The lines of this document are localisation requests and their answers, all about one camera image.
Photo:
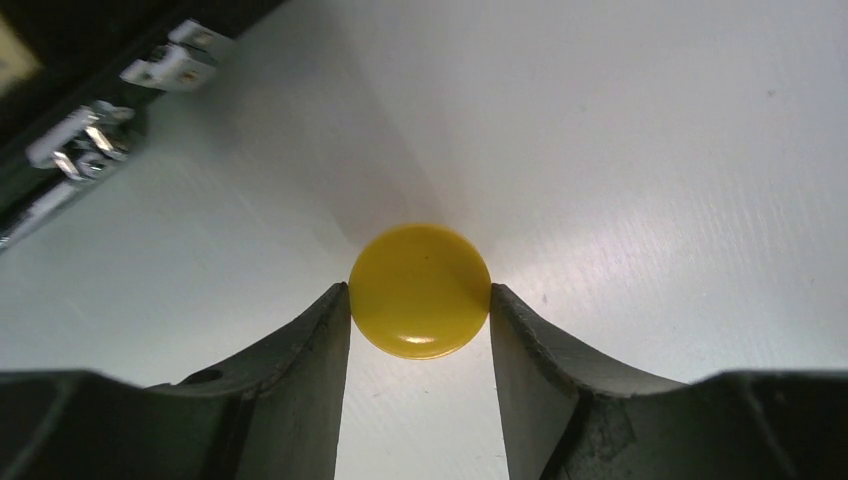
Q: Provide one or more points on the yellow blue card deck box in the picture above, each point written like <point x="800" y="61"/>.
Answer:
<point x="18" y="62"/>

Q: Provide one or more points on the black aluminium poker case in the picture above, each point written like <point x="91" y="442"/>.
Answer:
<point x="77" y="120"/>

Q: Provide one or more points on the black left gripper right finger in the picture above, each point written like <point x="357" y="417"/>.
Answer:
<point x="569" y="411"/>

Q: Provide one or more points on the yellow big blind button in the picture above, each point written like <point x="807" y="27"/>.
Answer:
<point x="419" y="291"/>

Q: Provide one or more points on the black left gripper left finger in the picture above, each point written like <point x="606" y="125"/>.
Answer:
<point x="270" y="411"/>

